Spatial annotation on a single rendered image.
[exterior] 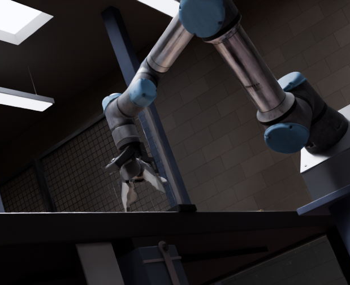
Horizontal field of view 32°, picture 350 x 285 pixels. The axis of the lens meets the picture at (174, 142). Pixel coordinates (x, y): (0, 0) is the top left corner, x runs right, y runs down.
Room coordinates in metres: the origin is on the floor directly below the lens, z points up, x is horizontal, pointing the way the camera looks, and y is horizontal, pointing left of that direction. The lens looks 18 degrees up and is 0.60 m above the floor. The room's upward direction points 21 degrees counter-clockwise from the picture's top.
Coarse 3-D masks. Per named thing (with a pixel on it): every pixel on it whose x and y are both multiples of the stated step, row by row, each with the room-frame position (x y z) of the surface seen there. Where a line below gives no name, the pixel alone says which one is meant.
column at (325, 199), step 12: (336, 192) 1.70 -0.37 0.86; (348, 192) 1.68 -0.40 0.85; (312, 204) 1.74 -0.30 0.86; (324, 204) 1.72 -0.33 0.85; (336, 204) 1.77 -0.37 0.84; (348, 204) 1.74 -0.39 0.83; (336, 216) 1.78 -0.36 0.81; (348, 216) 1.75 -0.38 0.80; (348, 228) 1.76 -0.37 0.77; (348, 240) 1.78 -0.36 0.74; (348, 252) 1.81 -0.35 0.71
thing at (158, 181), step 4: (144, 172) 1.68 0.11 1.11; (148, 172) 1.67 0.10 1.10; (144, 176) 1.68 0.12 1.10; (148, 176) 1.68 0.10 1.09; (152, 176) 1.67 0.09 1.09; (156, 176) 1.67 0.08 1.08; (148, 180) 1.68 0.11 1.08; (152, 180) 1.67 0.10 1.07; (156, 180) 1.67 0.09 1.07; (160, 180) 1.67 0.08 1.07; (164, 180) 1.70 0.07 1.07; (152, 184) 1.68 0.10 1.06; (156, 184) 1.67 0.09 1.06; (160, 184) 1.67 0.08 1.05; (160, 188) 1.67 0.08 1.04; (164, 188) 1.67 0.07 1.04; (164, 192) 1.67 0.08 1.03
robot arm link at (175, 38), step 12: (180, 24) 1.52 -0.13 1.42; (168, 36) 1.57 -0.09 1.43; (180, 36) 1.55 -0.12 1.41; (192, 36) 1.57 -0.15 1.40; (156, 48) 1.62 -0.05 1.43; (168, 48) 1.59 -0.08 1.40; (180, 48) 1.60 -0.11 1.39; (144, 60) 1.72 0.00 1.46; (156, 60) 1.64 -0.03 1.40; (168, 60) 1.63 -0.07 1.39; (144, 72) 1.67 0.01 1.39; (156, 72) 1.67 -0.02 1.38
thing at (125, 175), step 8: (120, 144) 1.70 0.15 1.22; (128, 144) 1.70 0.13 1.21; (136, 144) 1.74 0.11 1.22; (136, 152) 1.72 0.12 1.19; (144, 152) 1.75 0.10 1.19; (128, 160) 1.69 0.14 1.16; (136, 160) 1.68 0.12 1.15; (144, 160) 1.71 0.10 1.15; (152, 160) 1.74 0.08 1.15; (128, 168) 1.70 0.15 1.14; (136, 168) 1.69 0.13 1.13; (152, 168) 1.73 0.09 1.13; (128, 176) 1.71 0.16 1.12; (136, 176) 1.70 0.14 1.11
